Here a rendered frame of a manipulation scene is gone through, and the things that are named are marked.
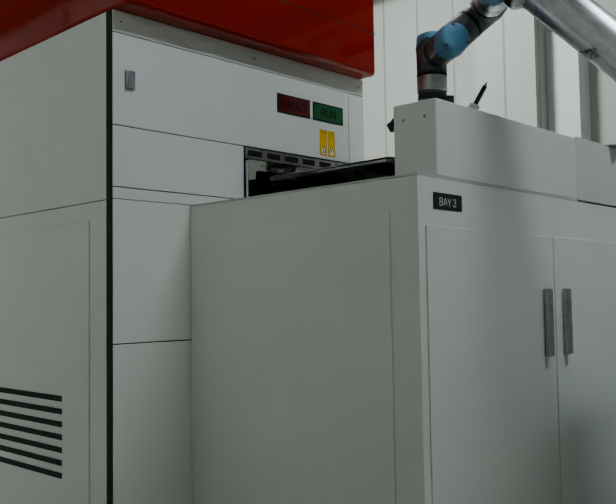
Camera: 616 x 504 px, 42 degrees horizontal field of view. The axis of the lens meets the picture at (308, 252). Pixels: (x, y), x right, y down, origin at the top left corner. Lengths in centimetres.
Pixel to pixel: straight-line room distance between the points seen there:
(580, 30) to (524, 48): 222
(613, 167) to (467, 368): 80
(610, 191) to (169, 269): 107
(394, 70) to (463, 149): 297
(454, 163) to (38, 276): 100
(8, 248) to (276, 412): 84
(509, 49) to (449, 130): 238
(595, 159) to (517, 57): 185
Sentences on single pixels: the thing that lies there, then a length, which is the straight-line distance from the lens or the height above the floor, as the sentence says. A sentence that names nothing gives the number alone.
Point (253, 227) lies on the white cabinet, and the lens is 165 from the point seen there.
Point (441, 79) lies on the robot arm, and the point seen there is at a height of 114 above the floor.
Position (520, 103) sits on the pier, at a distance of 376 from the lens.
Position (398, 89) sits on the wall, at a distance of 442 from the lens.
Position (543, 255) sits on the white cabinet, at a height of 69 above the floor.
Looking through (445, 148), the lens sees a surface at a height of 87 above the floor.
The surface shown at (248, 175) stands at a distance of 193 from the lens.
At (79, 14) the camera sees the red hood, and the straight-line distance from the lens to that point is 192.
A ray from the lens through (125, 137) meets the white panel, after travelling 175.
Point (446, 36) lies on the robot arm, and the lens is 196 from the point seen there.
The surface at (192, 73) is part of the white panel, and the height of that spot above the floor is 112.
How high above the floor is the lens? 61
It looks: 3 degrees up
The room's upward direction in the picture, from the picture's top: 1 degrees counter-clockwise
